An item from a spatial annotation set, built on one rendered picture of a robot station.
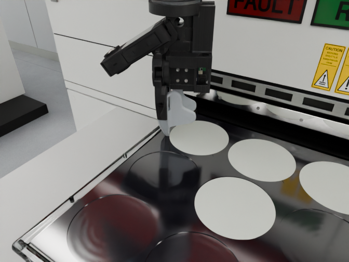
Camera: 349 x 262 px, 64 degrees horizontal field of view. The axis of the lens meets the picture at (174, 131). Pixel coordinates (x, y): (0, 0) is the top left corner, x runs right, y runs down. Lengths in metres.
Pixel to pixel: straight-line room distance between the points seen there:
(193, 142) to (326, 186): 0.20
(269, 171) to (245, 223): 0.11
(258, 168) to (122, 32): 0.40
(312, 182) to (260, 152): 0.09
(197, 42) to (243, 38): 0.13
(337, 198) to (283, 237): 0.11
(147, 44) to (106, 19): 0.28
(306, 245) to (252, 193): 0.09
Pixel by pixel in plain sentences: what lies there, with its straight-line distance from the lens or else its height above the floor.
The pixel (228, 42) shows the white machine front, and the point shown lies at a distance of 0.52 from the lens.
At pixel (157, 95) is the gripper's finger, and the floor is 1.00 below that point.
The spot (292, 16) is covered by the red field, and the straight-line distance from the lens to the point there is 0.48.
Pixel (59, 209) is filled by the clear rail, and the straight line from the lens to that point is 0.39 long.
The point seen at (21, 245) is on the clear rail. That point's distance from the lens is 0.37.
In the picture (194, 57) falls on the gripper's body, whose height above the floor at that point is 1.05.
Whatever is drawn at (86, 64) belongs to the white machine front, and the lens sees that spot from 0.77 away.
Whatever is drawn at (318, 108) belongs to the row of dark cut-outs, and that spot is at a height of 0.95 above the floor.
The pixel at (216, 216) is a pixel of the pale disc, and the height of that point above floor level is 0.90.
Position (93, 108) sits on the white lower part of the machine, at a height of 0.78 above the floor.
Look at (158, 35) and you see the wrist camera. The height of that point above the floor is 1.07.
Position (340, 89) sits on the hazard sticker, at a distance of 0.50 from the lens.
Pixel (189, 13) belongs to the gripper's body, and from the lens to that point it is 0.37.
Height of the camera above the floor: 1.18
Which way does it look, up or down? 34 degrees down
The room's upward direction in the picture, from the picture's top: straight up
